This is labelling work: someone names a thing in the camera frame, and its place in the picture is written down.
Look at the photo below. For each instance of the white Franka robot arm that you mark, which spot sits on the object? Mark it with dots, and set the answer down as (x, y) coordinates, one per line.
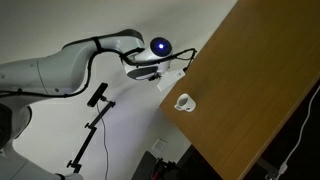
(50, 71)

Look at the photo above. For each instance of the white ceramic mug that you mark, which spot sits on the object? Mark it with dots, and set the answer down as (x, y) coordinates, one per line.
(185, 102)

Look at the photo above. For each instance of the black tripod red knob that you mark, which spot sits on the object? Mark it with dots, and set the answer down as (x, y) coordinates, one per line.
(163, 168)

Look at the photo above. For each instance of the black chair backrest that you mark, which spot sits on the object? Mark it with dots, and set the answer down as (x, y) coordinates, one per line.
(143, 166)

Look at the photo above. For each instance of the grey metal table leg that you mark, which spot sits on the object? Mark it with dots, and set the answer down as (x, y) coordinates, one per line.
(268, 168)

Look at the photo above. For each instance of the white wall socket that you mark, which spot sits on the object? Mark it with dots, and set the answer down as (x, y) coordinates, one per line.
(159, 145)

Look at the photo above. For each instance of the black bar camera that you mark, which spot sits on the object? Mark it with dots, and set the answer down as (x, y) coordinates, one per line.
(97, 94)

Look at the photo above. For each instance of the black articulated camera stand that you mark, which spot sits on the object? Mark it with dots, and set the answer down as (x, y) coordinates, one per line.
(85, 143)

